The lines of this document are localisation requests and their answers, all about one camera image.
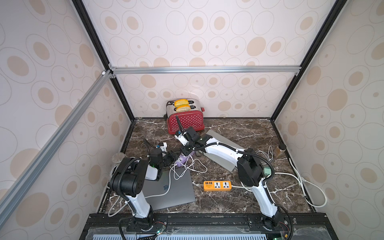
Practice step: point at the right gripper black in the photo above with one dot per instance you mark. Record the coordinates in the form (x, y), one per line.
(186, 133)

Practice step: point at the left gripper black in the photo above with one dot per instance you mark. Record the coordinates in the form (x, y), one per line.
(170, 155)

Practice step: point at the green charger adapter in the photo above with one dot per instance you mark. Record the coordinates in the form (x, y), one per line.
(267, 171)

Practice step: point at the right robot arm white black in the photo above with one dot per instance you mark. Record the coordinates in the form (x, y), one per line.
(254, 171)

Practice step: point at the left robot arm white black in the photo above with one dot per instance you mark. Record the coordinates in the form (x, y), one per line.
(128, 179)

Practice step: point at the dark grey laptop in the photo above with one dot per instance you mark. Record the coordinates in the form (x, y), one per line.
(172, 189)

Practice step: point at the silver apple laptop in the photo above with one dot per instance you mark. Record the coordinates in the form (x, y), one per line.
(221, 155)

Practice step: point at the purple power strip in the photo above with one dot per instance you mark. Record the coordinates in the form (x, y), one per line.
(182, 159)

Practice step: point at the red polka dot toaster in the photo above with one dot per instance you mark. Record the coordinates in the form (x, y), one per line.
(193, 118)

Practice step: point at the yellow toast slice front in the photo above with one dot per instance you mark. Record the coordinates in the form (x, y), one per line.
(183, 108)

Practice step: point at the yellow toast slice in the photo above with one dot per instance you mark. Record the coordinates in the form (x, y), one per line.
(183, 108)
(181, 102)

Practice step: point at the yellow toast slice rear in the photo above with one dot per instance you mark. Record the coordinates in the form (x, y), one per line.
(181, 102)

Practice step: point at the orange power strip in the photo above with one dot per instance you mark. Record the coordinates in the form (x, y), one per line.
(217, 186)

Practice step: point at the small brown spice bottle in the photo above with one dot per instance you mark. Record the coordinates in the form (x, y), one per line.
(279, 150)

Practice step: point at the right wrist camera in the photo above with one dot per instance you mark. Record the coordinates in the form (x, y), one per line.
(181, 139)

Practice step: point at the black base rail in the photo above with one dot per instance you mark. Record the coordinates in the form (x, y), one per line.
(313, 226)

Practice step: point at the horizontal aluminium frame bar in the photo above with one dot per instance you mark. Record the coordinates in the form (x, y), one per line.
(211, 70)

